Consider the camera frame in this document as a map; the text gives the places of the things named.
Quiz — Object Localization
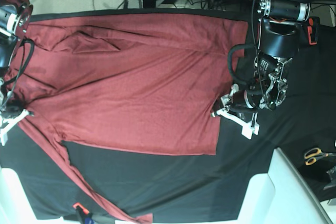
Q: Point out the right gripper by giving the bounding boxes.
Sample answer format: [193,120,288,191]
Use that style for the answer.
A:
[1,104,34,146]

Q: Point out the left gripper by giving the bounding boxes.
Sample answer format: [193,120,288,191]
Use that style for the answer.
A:
[211,83,260,139]

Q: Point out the red long-sleeve shirt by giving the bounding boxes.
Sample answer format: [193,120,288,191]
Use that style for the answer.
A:
[14,14,248,223]

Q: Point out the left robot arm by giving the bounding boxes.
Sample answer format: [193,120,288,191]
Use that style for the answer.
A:
[212,0,320,138]

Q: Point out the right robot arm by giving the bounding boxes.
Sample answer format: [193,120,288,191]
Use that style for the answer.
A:
[1,0,35,146]

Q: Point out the white bin left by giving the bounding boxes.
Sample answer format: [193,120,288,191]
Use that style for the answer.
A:
[0,166,64,224]

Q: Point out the white bin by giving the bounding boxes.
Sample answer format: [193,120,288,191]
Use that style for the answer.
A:
[0,166,64,224]
[237,148,335,224]

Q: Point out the white bin right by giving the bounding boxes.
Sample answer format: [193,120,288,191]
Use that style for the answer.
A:
[237,148,335,224]

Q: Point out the black table cloth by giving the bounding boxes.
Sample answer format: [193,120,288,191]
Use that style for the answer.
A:
[1,14,335,223]

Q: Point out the orange black clamp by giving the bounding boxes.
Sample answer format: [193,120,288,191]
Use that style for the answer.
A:
[306,17,320,45]

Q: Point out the black metal tool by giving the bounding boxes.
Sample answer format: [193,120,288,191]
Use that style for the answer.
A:
[323,166,335,206]

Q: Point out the orange blue clamp bottom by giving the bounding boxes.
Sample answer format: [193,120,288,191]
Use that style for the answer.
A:
[72,202,96,224]

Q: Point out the yellow-handled scissors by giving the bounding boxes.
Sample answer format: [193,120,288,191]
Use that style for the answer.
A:
[303,147,335,166]

